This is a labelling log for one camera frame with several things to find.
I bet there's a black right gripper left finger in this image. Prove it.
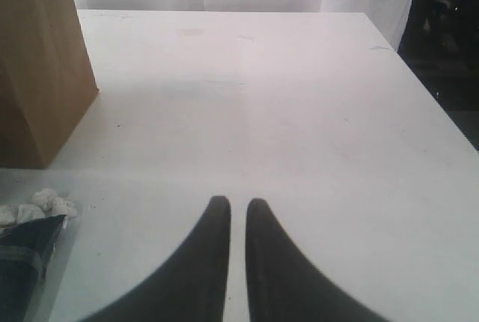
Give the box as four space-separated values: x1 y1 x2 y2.
85 195 231 321

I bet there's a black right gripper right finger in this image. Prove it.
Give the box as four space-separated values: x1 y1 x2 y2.
245 198 380 321

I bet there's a brown paper bag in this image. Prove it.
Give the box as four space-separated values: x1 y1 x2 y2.
1 0 99 168

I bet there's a white garlic clove cluster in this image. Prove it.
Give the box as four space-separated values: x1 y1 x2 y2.
1 188 79 228

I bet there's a long dark noodle package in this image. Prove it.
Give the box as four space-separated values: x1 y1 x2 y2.
1 215 67 321

